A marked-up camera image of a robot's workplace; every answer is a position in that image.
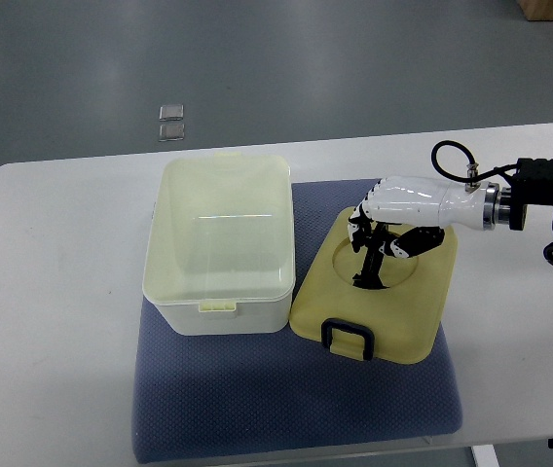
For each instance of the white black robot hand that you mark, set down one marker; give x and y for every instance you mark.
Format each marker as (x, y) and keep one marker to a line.
(404, 217)

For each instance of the yellow box lid black handle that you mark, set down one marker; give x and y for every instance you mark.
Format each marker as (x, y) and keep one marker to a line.
(398, 323)

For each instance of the white storage box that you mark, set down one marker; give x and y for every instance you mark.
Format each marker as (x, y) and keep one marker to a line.
(221, 250)

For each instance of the lower metal floor plate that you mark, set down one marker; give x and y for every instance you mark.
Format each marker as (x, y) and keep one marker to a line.
(172, 131)

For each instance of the metal floor plate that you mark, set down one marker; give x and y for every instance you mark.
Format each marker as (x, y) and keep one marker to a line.
(171, 112)
(172, 131)

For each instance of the upper metal floor plate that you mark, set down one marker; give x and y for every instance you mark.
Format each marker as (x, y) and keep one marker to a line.
(171, 112)

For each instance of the blue grey cushion mat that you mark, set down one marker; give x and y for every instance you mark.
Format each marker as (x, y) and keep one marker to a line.
(211, 396)

